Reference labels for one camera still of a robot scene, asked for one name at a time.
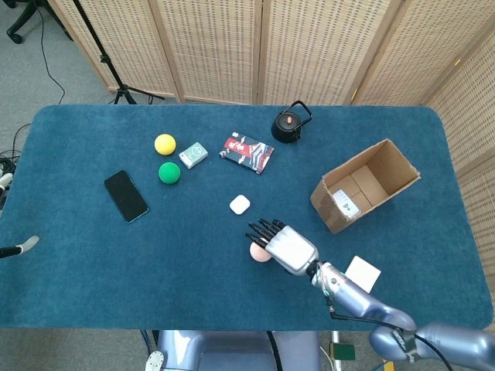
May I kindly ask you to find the peach foam ball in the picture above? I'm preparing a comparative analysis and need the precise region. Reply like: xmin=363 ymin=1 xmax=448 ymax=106
xmin=249 ymin=241 xmax=274 ymax=263

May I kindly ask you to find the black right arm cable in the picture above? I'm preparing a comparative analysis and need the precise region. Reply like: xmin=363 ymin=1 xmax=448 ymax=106
xmin=326 ymin=305 xmax=453 ymax=371

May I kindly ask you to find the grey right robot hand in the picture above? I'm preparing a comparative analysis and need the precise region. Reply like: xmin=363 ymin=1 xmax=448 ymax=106
xmin=244 ymin=218 xmax=320 ymax=277

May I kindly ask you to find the woven wooden folding screen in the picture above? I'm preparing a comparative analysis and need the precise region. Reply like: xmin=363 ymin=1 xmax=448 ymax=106
xmin=48 ymin=0 xmax=495 ymax=287

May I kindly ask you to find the dark red-patterned book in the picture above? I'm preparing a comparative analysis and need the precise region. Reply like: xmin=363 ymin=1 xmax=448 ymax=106
xmin=218 ymin=131 xmax=275 ymax=175

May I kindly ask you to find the black office chair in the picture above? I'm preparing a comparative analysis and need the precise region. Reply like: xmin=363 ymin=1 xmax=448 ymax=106
xmin=6 ymin=0 xmax=74 ymax=44

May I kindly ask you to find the black tripod stand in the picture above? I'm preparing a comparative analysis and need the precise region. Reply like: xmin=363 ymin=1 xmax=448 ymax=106
xmin=73 ymin=0 xmax=166 ymax=105

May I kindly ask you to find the green foam ball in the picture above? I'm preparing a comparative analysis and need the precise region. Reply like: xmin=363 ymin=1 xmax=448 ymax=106
xmin=158 ymin=162 xmax=182 ymax=185

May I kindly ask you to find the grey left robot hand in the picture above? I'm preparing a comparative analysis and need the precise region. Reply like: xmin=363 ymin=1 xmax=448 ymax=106
xmin=0 ymin=172 xmax=39 ymax=259

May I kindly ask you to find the black smartphone blue frame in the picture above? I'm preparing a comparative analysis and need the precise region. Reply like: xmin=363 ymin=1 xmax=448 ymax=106
xmin=104 ymin=169 xmax=150 ymax=224

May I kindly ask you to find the white earbuds case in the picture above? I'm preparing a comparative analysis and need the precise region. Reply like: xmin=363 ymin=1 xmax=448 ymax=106
xmin=229 ymin=194 xmax=251 ymax=216

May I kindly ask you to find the brown cardboard box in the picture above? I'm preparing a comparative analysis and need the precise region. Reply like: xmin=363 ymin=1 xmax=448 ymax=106
xmin=309 ymin=138 xmax=422 ymax=235

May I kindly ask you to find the green floor block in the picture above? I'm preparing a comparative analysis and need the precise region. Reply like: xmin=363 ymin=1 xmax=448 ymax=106
xmin=333 ymin=342 xmax=357 ymax=361

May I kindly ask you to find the yellow foam ball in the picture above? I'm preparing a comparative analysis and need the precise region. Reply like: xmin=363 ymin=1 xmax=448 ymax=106
xmin=154 ymin=133 xmax=177 ymax=156

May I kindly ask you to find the lavender robot torso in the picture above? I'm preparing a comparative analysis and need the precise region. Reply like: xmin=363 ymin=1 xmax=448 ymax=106
xmin=145 ymin=329 xmax=322 ymax=371

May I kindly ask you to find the black cast iron teapot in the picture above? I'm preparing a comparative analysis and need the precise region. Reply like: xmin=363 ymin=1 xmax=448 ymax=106
xmin=270 ymin=100 xmax=313 ymax=145

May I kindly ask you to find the pale yellow sticky note pad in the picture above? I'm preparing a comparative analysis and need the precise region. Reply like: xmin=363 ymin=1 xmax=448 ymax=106
xmin=343 ymin=255 xmax=382 ymax=294

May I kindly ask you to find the black floor cable bundle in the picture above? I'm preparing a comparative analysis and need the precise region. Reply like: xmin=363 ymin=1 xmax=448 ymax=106
xmin=0 ymin=123 xmax=32 ymax=186

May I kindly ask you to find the white label card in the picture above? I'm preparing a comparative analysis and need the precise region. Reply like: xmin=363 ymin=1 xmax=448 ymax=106
xmin=333 ymin=189 xmax=359 ymax=218

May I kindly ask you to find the blue table cloth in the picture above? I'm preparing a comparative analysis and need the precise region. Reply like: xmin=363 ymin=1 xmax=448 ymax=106
xmin=0 ymin=104 xmax=492 ymax=332

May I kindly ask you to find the black velcro arm strap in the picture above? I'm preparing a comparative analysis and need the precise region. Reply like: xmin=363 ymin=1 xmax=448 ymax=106
xmin=390 ymin=328 xmax=421 ymax=362

